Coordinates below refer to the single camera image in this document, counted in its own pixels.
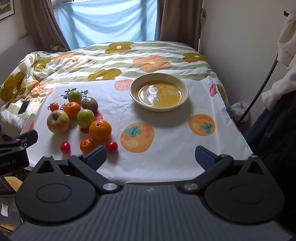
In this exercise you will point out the large orange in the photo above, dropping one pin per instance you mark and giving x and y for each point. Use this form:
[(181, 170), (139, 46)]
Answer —
[(100, 131)]

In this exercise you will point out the framed wall poster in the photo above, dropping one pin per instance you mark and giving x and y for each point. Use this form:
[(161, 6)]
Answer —
[(5, 9)]

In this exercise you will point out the white persimmon print cloth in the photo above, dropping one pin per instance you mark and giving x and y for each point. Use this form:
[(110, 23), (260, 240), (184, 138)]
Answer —
[(166, 132)]

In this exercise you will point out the floral striped quilt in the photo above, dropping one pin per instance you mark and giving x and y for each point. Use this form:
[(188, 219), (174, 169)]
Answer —
[(92, 60)]

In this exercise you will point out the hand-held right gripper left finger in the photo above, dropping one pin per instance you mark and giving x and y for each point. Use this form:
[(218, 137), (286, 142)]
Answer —
[(97, 158)]

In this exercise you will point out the yellow envelope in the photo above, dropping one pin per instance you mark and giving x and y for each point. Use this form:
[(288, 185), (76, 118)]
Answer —
[(12, 183)]

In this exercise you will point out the medium orange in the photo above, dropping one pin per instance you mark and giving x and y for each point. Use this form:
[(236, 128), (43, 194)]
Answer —
[(71, 110)]

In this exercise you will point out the large yellow-red apple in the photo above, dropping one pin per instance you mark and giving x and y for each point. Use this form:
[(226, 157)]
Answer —
[(57, 121)]

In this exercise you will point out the light blue curtain cloth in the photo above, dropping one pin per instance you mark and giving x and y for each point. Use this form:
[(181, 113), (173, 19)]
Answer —
[(104, 23)]

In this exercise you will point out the dark clothing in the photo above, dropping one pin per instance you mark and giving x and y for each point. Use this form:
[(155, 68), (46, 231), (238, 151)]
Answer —
[(272, 143)]

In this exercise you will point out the clear plastic bag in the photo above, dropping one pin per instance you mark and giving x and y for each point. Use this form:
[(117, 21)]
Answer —
[(240, 110)]

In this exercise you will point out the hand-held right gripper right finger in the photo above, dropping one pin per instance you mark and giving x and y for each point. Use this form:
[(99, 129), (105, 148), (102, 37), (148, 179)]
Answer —
[(204, 158)]

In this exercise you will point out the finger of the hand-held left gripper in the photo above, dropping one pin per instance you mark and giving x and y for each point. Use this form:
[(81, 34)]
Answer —
[(23, 139)]

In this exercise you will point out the black smartphone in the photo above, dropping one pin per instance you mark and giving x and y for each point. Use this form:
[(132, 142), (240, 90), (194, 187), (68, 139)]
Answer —
[(24, 106)]

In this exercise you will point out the white paper scrap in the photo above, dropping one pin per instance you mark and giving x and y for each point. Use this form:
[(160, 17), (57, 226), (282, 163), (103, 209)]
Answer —
[(4, 209)]

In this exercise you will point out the cream bowl with yellow inside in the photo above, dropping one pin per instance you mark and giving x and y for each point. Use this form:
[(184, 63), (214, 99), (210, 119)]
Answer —
[(143, 83)]

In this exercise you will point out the red cherry tomato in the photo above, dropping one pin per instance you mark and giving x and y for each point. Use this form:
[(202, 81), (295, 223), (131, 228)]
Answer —
[(65, 147), (111, 147)]

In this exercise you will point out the brown curtain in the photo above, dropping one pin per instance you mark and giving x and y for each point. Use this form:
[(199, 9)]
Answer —
[(39, 20), (178, 20)]

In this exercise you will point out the brown kiwi with green sticker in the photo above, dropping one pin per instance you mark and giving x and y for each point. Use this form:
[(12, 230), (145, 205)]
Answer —
[(89, 104)]

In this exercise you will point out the green apple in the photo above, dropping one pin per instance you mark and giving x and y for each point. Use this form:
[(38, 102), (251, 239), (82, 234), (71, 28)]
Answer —
[(74, 96), (85, 117)]

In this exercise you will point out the white hanging garment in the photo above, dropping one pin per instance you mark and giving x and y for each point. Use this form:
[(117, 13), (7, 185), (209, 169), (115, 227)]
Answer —
[(286, 46)]

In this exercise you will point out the small mandarin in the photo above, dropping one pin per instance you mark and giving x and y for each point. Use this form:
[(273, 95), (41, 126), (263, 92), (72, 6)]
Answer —
[(54, 107), (87, 146)]

